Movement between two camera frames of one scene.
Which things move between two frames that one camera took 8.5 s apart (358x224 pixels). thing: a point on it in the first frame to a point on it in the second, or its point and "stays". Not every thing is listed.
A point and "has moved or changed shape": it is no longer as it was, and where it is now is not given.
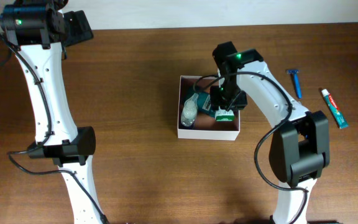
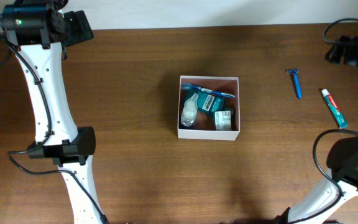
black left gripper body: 78,26 stays
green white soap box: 224,116 has moved or changed shape
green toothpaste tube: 335,109 stays
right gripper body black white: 227,101 to 339,50
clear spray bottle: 189,111 stays
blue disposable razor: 298,88 stays
